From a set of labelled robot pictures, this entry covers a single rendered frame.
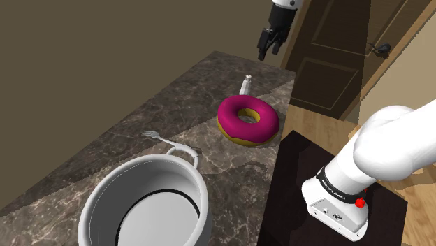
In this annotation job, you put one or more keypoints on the silver fork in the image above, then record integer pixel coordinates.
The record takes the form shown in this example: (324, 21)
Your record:
(160, 137)

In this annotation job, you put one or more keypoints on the large grey cooking pot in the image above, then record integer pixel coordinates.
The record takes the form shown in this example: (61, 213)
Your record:
(150, 204)

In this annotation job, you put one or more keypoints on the white salt shaker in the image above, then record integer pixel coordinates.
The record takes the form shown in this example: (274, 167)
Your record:
(245, 87)

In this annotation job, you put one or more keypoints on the dark brown wooden door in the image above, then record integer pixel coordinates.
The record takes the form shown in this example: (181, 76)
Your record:
(327, 54)

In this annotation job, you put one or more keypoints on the pink frosted doughnut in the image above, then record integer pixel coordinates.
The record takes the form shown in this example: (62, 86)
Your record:
(250, 120)

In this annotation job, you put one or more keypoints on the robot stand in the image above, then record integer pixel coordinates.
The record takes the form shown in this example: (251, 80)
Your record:
(293, 204)

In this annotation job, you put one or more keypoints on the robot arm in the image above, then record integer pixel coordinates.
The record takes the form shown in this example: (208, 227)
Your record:
(381, 150)

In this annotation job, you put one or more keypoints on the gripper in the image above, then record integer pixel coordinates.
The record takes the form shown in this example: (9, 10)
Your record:
(281, 17)

